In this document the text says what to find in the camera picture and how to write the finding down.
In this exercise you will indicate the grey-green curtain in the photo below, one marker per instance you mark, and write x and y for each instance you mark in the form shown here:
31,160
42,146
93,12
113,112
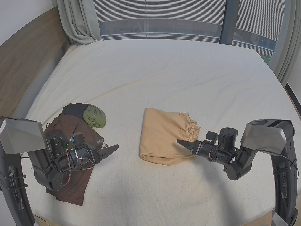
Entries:
75,15
291,32

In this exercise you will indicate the beige shorts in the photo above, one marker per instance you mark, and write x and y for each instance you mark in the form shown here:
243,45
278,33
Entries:
162,135

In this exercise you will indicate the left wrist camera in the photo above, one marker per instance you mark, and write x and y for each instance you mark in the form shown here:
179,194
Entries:
77,139

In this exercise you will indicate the window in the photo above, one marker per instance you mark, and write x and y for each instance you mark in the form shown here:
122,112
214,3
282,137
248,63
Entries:
164,8

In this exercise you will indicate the brown garment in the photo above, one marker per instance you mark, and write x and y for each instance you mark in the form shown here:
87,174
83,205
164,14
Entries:
75,192

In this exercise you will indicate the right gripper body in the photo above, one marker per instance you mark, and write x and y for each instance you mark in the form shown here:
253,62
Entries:
204,149

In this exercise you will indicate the small black hook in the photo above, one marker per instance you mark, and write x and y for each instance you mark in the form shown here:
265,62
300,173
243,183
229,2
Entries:
105,146

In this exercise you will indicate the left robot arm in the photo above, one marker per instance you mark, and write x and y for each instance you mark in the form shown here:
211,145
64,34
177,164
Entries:
14,135

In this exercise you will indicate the green garment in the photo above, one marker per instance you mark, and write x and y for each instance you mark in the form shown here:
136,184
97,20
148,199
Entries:
94,116

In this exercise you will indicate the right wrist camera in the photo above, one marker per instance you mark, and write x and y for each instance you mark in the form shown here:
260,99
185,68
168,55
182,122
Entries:
211,135

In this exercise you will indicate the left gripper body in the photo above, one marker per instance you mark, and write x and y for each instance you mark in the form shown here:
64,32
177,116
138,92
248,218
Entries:
88,155

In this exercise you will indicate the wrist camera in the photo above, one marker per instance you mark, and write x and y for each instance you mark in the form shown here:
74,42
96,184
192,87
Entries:
77,139
211,135

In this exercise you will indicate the black garment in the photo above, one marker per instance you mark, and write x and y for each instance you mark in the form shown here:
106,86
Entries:
73,111

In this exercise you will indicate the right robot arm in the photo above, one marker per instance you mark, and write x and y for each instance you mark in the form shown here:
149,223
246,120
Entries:
263,135

